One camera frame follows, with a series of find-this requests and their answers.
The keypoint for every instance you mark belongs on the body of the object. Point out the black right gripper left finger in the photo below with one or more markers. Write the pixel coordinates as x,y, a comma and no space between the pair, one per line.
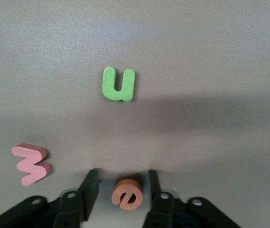
68,211

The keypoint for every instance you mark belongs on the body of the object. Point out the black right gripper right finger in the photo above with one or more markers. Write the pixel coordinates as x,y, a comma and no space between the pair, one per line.
170,213

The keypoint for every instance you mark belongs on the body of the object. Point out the orange letter e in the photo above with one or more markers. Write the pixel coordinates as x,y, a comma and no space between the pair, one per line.
125,187

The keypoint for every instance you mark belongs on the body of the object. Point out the pink letter w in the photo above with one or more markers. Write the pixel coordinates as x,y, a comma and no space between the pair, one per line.
30,152

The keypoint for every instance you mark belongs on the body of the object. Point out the green letter u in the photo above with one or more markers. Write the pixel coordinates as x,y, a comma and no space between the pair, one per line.
108,83

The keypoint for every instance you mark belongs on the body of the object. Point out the brown table cover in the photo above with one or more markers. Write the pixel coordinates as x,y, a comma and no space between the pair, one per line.
196,47

